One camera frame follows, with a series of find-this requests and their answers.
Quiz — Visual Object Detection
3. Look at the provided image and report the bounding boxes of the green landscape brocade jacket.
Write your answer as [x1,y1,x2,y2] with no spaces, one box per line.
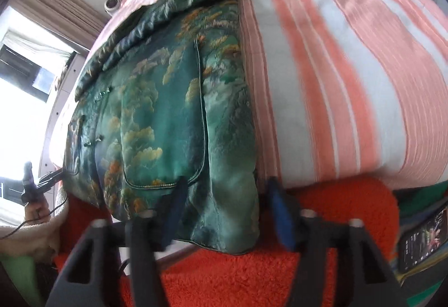
[63,0,259,254]

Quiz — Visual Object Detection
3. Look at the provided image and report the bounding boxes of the cream fleece sleeve forearm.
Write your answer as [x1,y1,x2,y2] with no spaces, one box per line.
[1,188,69,262]

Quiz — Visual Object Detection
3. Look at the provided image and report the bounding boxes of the person's left hand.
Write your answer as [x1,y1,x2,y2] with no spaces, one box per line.
[24,196,51,225]

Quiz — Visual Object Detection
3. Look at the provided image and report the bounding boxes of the black smartphone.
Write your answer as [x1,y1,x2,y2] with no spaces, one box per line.
[398,204,447,273]

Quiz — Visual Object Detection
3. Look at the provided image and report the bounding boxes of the orange fluffy blanket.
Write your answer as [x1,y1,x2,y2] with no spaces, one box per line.
[52,176,402,307]

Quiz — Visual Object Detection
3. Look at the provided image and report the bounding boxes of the beige curtain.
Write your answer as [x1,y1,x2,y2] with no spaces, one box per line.
[8,0,107,51]

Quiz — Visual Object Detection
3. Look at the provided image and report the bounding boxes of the small white fan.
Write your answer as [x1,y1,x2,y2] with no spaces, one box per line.
[104,0,121,17]

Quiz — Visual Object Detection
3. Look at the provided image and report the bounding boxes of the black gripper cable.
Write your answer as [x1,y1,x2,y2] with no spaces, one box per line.
[0,192,69,241]

